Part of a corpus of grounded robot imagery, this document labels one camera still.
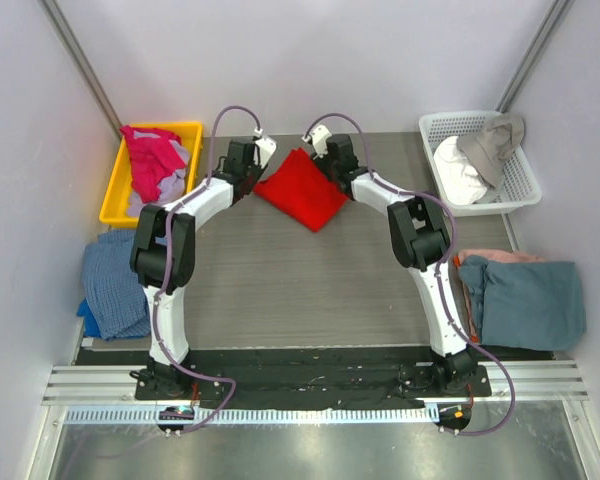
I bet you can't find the grey shirt in basket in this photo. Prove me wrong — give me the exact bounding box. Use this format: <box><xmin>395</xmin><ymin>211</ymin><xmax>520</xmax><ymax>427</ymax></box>
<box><xmin>457</xmin><ymin>113</ymin><xmax>525</xmax><ymax>188</ymax></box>

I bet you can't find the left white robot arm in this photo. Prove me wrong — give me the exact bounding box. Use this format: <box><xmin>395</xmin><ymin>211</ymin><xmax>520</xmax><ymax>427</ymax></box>
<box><xmin>130</xmin><ymin>136</ymin><xmax>277</xmax><ymax>400</ymax></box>

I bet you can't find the white slotted cable duct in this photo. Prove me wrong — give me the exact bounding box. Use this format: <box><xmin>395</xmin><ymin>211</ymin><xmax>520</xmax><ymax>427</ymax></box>
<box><xmin>64</xmin><ymin>404</ymin><xmax>439</xmax><ymax>427</ymax></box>

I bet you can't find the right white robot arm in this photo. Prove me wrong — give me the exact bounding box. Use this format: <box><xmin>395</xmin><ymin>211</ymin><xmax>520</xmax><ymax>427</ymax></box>
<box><xmin>304</xmin><ymin>127</ymin><xmax>477</xmax><ymax>395</ymax></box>

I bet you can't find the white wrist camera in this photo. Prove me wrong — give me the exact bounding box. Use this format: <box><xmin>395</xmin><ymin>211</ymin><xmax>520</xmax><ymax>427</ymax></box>
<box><xmin>302</xmin><ymin>124</ymin><xmax>332</xmax><ymax>157</ymax></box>
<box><xmin>252</xmin><ymin>127</ymin><xmax>277</xmax><ymax>169</ymax></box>

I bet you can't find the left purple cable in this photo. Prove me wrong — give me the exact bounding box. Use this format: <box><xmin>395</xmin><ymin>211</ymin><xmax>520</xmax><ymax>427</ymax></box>
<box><xmin>149</xmin><ymin>105</ymin><xmax>264</xmax><ymax>434</ymax></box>

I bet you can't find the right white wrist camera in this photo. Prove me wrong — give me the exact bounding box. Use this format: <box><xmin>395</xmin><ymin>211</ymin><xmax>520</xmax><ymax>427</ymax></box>
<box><xmin>302</xmin><ymin>124</ymin><xmax>332</xmax><ymax>157</ymax></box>

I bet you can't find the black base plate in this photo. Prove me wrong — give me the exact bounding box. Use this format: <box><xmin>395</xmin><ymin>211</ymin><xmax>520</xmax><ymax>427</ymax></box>
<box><xmin>130</xmin><ymin>346</ymin><xmax>492</xmax><ymax>411</ymax></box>

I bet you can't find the teal folded t shirt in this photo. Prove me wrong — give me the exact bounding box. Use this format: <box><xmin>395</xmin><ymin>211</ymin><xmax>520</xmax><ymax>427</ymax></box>
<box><xmin>457</xmin><ymin>255</ymin><xmax>587</xmax><ymax>351</ymax></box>

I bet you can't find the white perforated basket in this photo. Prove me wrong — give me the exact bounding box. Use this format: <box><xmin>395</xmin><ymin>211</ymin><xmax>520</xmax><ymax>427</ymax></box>
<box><xmin>419</xmin><ymin>110</ymin><xmax>542</xmax><ymax>217</ymax></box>

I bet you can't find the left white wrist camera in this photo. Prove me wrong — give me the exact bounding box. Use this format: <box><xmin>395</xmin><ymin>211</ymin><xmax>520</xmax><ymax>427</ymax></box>
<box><xmin>252</xmin><ymin>127</ymin><xmax>277</xmax><ymax>169</ymax></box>

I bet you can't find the red t shirt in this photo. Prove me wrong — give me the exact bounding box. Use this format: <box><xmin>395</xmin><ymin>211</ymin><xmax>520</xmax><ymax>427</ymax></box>
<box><xmin>254</xmin><ymin>148</ymin><xmax>348</xmax><ymax>232</ymax></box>

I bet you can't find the white shirt in basket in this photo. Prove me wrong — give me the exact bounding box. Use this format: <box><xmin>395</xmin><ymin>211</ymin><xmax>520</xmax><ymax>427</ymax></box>
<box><xmin>433</xmin><ymin>136</ymin><xmax>489</xmax><ymax>206</ymax></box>

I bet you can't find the blue checkered shirt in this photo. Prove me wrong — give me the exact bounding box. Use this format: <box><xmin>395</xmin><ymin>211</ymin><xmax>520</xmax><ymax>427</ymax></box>
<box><xmin>77</xmin><ymin>229</ymin><xmax>150</xmax><ymax>340</ymax></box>

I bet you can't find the pink t shirt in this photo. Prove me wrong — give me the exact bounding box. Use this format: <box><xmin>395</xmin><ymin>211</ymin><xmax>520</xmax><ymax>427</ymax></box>
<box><xmin>120</xmin><ymin>125</ymin><xmax>190</xmax><ymax>203</ymax></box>

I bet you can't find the lavender t shirt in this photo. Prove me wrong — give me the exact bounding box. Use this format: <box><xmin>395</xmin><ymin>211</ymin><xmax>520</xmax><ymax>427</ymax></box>
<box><xmin>125</xmin><ymin>142</ymin><xmax>191</xmax><ymax>218</ymax></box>

